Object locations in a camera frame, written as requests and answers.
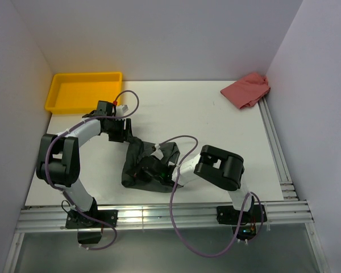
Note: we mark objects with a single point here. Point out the folded pink t-shirt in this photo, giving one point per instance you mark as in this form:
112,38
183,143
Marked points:
247,91

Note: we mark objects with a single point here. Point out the dark green t-shirt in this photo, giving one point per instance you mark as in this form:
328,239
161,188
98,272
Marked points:
137,149

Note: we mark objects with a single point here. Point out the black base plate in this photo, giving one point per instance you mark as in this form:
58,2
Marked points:
227,215
77,221

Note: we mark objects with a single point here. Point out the right side aluminium rail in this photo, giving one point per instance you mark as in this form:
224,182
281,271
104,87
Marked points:
287,186

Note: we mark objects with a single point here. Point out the yellow plastic tray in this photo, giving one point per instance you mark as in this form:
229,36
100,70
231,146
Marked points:
77,93

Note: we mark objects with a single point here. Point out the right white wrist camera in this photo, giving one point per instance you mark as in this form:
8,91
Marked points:
157,152

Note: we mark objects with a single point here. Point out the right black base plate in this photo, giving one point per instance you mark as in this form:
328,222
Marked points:
227,215

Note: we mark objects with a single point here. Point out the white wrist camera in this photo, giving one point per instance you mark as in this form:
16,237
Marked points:
157,152
121,110

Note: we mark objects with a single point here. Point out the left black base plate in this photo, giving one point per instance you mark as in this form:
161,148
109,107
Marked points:
77,221

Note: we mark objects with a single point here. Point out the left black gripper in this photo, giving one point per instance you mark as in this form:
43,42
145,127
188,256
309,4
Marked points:
124,135

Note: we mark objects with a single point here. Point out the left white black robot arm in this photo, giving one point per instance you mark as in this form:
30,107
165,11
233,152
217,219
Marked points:
58,162

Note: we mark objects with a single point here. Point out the front aluminium rail frame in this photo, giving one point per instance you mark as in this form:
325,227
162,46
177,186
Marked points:
143,217

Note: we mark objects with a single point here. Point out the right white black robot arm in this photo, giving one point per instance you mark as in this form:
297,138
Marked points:
221,168

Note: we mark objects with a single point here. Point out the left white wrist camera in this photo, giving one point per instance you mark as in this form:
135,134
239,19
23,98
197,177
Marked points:
121,110

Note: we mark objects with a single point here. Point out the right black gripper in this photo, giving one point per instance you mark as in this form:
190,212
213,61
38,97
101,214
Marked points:
138,173

